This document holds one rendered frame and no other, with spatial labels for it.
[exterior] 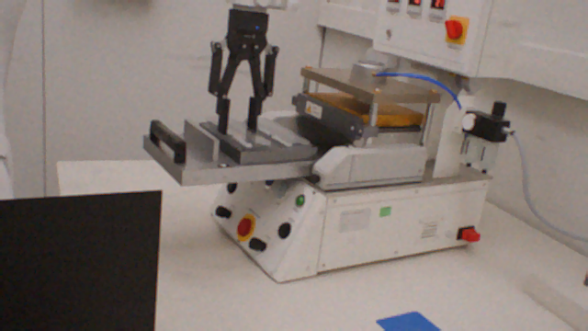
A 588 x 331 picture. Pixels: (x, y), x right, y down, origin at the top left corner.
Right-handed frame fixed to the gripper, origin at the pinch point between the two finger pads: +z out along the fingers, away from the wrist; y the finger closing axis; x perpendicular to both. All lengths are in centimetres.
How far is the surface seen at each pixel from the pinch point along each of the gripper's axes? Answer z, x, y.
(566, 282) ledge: 23, 42, -55
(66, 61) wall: 16, -144, 6
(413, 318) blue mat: 27.8, 35.4, -21.1
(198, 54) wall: 10, -137, -47
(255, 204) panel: 19.3, -0.8, -6.6
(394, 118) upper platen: -2.3, 10.1, -30.6
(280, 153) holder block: 4.2, 10.0, -4.5
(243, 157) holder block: 4.8, 10.1, 3.1
